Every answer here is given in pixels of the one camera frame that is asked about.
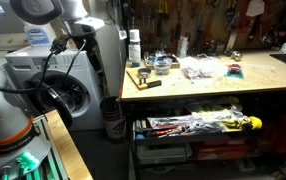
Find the wooden cutting board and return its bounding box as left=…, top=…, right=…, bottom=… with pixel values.
left=126, top=66, right=163, bottom=91

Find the clear plastic bag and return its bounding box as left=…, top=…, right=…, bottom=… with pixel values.
left=180, top=56, right=229, bottom=81

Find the wooden parts tray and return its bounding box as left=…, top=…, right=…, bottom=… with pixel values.
left=143, top=52, right=181, bottom=70

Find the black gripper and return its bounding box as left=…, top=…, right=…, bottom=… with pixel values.
left=78, top=31, right=97, bottom=59

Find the red box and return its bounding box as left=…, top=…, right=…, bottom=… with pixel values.
left=192, top=138, right=251, bottom=161

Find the brown tool pegboard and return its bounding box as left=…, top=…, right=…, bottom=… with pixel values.
left=126, top=0, right=286, bottom=56

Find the white paper sheet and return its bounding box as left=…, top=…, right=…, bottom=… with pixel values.
left=245, top=0, right=266, bottom=18

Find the yellow round tool end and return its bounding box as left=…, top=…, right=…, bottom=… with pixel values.
left=247, top=115, right=263, bottom=131

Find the blue label detergent bottle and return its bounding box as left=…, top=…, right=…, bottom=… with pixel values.
left=23, top=22, right=57, bottom=48

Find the small white bottle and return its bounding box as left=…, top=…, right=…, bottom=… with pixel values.
left=178, top=35, right=189, bottom=58

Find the black tool drawer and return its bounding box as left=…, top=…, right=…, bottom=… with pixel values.
left=132, top=113, right=261, bottom=147

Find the white hanging tag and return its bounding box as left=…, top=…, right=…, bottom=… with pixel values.
left=118, top=29, right=128, bottom=41

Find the green plastic clamp part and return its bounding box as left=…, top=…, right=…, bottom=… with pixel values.
left=15, top=151, right=41, bottom=180

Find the green circuit board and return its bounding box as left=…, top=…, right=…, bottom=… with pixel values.
left=225, top=63, right=245, bottom=80

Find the silver metal bowl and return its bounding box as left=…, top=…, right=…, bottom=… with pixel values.
left=137, top=67, right=153, bottom=80

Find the white washing machine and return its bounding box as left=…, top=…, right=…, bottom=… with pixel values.
left=4, top=43, right=106, bottom=132

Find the clear plastic container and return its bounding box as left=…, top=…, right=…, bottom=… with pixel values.
left=153, top=61, right=172, bottom=76

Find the clear bag of tools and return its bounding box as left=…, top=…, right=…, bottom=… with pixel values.
left=147, top=104, right=251, bottom=134

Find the striped dark cup bin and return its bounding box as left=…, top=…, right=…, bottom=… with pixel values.
left=99, top=96, right=127, bottom=144

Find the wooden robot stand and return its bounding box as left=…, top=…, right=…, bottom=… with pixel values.
left=32, top=109, right=94, bottom=180

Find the silver metal knob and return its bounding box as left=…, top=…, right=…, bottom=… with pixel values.
left=225, top=49, right=244, bottom=62

